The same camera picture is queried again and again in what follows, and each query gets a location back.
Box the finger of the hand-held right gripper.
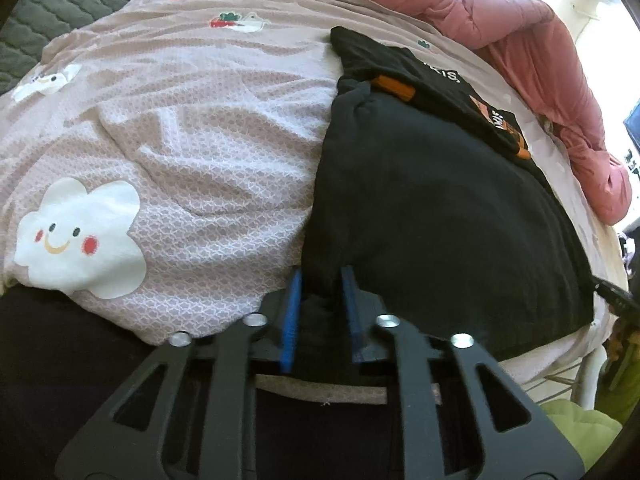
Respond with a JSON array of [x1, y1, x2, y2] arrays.
[[592, 274, 640, 317]]

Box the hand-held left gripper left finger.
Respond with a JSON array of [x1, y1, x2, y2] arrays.
[[55, 269, 303, 480]]

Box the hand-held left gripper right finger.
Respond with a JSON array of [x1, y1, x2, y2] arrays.
[[340, 266, 586, 480]]

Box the black sweater with orange cuffs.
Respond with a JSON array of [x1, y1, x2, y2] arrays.
[[300, 26, 596, 376]]

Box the green cloth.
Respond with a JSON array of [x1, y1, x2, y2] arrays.
[[540, 395, 623, 471]]

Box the black monitor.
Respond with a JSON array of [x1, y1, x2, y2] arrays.
[[622, 100, 640, 143]]

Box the pink printed blanket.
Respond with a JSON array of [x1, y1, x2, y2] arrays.
[[0, 0, 631, 406]]

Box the person's black pants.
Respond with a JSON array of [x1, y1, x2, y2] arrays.
[[0, 285, 401, 480]]

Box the pink duvet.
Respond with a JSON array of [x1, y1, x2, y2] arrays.
[[180, 0, 633, 226]]

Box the grey quilted cover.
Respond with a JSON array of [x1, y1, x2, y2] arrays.
[[0, 0, 183, 96]]

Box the white bed frame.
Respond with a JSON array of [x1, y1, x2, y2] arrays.
[[520, 345, 608, 406]]

